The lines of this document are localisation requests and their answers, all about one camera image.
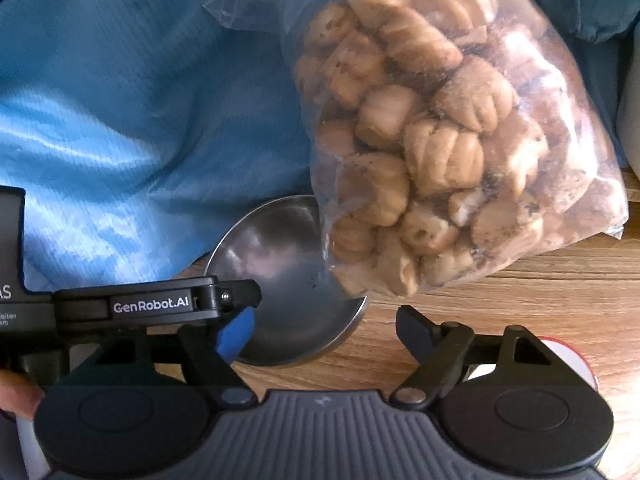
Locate steel bowl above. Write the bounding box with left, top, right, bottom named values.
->
left=204, top=195, right=368, bottom=366

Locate person's left hand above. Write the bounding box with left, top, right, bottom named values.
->
left=0, top=370, right=46, bottom=422

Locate blue fabric cloth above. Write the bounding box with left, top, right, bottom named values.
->
left=1, top=0, right=639, bottom=295

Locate clear bag of cookies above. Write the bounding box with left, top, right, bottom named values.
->
left=206, top=0, right=628, bottom=297

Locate white plastic jug red handle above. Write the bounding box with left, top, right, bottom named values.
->
left=617, top=25, right=640, bottom=176

